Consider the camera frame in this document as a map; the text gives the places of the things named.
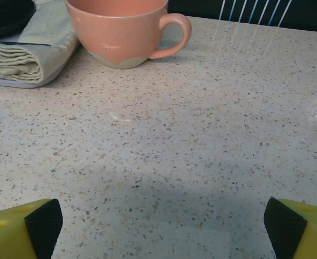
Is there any beige folded cloth napkin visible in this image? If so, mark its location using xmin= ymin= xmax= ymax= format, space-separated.
xmin=0 ymin=0 xmax=81 ymax=84

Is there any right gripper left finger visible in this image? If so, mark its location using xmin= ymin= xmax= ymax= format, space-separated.
xmin=0 ymin=199 xmax=64 ymax=259

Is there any black round plate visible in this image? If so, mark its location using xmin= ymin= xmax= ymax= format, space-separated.
xmin=0 ymin=0 xmax=37 ymax=41

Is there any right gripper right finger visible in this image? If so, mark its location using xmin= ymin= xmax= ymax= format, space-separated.
xmin=264 ymin=197 xmax=317 ymax=259

